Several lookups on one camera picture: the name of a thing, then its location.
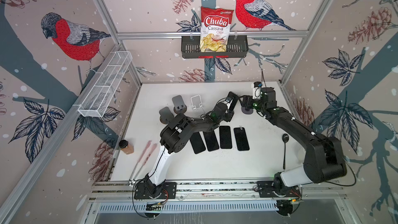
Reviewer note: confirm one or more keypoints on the black phone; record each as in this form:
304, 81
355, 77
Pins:
241, 139
225, 137
197, 143
236, 99

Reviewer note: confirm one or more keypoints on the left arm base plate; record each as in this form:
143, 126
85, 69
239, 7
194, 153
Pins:
146, 190

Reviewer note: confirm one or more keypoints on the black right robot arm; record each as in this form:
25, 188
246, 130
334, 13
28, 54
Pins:
323, 160

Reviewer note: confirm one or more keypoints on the white wire phone stand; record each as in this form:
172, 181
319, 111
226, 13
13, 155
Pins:
196, 102

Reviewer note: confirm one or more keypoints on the purple edged phone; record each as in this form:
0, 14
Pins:
211, 141

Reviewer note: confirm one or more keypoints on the red cassava chips bag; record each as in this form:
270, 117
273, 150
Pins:
215, 29

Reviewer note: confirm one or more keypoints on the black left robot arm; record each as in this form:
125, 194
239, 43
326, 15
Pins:
177, 133

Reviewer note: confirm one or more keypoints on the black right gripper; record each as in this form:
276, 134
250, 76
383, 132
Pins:
247, 99

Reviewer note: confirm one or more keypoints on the white wire mesh basket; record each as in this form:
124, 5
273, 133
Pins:
101, 94

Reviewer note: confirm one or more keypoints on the black wall basket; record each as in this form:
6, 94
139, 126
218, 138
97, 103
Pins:
237, 47

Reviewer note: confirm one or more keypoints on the grey round phone stand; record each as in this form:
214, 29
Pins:
248, 110

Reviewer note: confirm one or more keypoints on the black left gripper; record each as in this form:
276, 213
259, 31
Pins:
229, 116

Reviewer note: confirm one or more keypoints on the black long spoon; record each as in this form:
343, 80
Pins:
285, 138

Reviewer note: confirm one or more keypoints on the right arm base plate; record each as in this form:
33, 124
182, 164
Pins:
267, 189

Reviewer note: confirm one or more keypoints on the wooden round phone stand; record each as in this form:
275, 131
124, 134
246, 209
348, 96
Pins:
179, 105

